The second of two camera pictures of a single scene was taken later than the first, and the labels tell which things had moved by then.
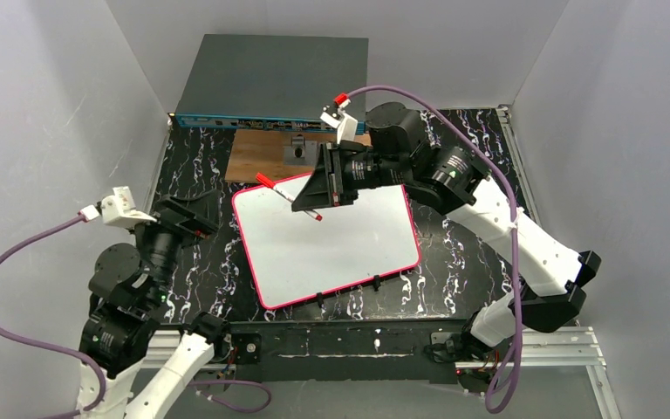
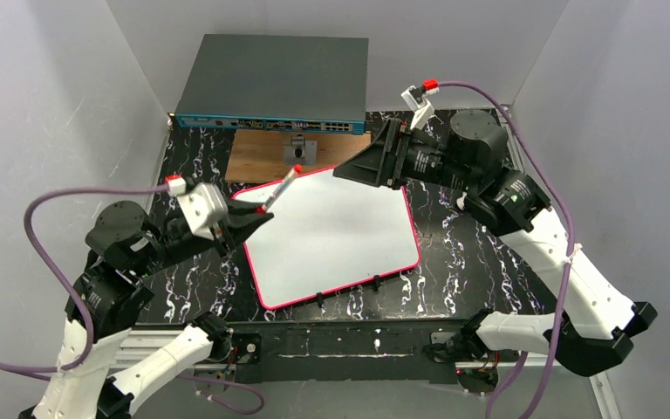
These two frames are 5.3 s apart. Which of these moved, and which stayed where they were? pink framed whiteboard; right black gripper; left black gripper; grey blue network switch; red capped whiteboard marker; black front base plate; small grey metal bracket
Moved: right black gripper; left black gripper; red capped whiteboard marker
Stayed: small grey metal bracket; pink framed whiteboard; grey blue network switch; black front base plate
